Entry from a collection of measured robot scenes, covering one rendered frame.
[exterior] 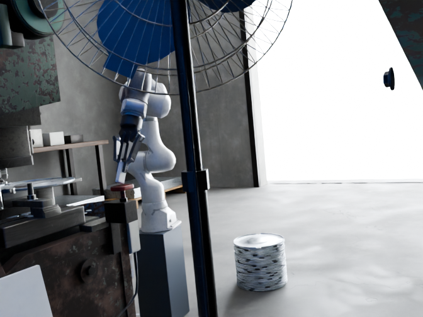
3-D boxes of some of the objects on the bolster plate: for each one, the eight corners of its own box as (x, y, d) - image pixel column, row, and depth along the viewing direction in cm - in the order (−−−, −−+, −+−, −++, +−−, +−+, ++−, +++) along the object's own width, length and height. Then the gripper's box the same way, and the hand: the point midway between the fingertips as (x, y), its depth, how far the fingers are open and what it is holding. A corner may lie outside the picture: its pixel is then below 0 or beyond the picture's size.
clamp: (26, 212, 145) (22, 181, 144) (61, 214, 137) (57, 181, 136) (10, 216, 140) (6, 184, 139) (45, 218, 131) (41, 184, 131)
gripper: (153, 120, 155) (141, 185, 148) (124, 122, 161) (112, 185, 155) (140, 111, 149) (127, 179, 142) (111, 114, 155) (97, 180, 148)
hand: (121, 172), depth 149 cm, fingers closed
